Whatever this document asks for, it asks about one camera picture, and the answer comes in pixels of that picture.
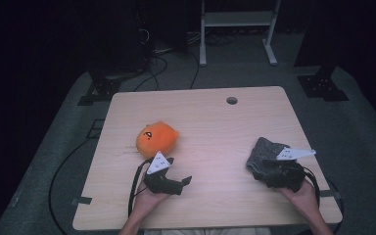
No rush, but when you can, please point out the left hand-held gripper cable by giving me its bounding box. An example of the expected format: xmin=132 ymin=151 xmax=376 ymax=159
xmin=127 ymin=157 xmax=155 ymax=218

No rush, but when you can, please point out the orange plush toy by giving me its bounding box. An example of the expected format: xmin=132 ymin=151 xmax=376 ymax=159
xmin=135 ymin=120 xmax=180 ymax=160

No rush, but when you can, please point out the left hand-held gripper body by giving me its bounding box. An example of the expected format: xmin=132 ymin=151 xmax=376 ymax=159
xmin=143 ymin=151 xmax=184 ymax=196

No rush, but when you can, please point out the person's left hand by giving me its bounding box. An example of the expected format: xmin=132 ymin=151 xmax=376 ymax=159
xmin=133 ymin=180 xmax=171 ymax=213

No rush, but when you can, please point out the white metal stand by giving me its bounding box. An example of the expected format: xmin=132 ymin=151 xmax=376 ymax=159
xmin=199 ymin=0 xmax=282 ymax=68

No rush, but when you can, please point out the grey cloth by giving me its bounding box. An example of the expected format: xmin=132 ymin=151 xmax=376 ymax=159
xmin=245 ymin=136 xmax=290 ymax=184

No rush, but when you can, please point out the long black floor cable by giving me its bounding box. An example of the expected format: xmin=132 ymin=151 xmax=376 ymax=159
xmin=47 ymin=136 xmax=96 ymax=235

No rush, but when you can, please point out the grey tape strip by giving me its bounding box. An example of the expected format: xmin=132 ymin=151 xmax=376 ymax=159
xmin=317 ymin=189 xmax=343 ymax=200
xmin=70 ymin=195 xmax=93 ymax=207

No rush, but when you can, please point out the black stand base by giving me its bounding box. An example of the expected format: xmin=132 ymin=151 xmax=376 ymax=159
xmin=77 ymin=70 xmax=145 ymax=107
xmin=297 ymin=65 xmax=351 ymax=102

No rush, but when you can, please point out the black tape floor mark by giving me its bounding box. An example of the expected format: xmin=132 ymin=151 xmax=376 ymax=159
xmin=85 ymin=118 xmax=106 ymax=140

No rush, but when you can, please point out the person's right hand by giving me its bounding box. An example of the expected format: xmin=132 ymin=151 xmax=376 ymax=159
xmin=277 ymin=180 xmax=319 ymax=214

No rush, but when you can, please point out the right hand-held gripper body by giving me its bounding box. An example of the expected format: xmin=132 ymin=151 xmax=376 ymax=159
xmin=266 ymin=147 xmax=317 ymax=193

